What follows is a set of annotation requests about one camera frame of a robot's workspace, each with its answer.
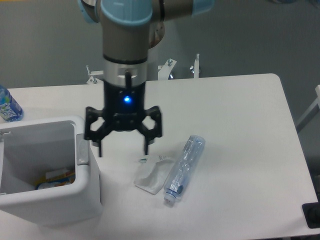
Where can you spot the white clamp bracket left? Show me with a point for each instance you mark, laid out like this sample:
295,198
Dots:
94,77

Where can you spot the crushed clear plastic bottle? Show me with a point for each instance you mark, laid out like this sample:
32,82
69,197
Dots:
181,172

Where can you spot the white frame at right edge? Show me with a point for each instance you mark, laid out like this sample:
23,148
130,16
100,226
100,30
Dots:
310,112

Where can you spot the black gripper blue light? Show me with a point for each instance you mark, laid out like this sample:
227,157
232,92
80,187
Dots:
125,107

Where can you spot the white clamp bracket right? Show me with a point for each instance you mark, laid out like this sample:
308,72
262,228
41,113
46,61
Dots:
195,68

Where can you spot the white clamp bracket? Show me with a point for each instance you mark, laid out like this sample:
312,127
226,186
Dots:
94,77
165,72
195,68

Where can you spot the white push-lid trash can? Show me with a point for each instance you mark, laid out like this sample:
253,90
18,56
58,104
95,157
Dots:
29,149

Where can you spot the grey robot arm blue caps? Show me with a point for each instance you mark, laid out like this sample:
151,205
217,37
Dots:
126,29

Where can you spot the white clamp bracket middle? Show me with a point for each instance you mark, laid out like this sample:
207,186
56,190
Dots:
165,72

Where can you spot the black device at table edge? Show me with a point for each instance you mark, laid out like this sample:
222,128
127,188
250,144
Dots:
312,214

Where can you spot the colourful trash inside can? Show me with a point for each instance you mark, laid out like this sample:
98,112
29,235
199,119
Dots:
56,178

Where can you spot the blue labelled water bottle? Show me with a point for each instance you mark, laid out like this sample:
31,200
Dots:
10,110

